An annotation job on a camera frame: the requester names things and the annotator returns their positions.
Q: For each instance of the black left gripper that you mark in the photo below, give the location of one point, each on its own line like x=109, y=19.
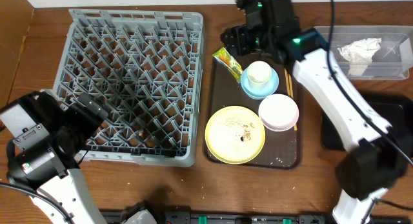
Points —
x=85, y=109

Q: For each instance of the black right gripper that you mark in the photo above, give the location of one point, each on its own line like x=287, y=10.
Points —
x=241, y=40

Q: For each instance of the cream white cup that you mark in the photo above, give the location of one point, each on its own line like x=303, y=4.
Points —
x=258, y=74

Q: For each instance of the yellow green snack wrapper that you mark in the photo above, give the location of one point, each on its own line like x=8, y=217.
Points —
x=232, y=65

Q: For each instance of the white paper napkin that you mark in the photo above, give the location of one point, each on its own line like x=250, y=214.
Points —
x=359, y=54

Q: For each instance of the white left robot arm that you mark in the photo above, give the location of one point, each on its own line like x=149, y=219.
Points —
x=41, y=155

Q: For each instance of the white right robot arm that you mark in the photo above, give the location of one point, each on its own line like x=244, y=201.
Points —
x=377, y=154

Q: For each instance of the wooden chopstick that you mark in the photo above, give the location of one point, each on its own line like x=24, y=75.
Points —
x=287, y=83
x=291, y=93

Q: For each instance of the light blue saucer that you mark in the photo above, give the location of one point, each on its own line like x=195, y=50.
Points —
x=262, y=93

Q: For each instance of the pink bowl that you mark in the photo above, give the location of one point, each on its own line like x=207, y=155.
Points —
x=278, y=112

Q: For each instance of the grey plastic dish rack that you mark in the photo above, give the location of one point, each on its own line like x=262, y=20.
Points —
x=147, y=68

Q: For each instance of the clear plastic bin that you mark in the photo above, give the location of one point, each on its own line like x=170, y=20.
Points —
x=391, y=62

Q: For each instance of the yellow plate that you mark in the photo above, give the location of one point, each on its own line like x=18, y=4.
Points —
x=235, y=135

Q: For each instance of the black bin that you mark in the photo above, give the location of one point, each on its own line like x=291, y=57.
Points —
x=397, y=109

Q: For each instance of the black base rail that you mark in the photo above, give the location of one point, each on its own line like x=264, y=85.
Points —
x=184, y=215

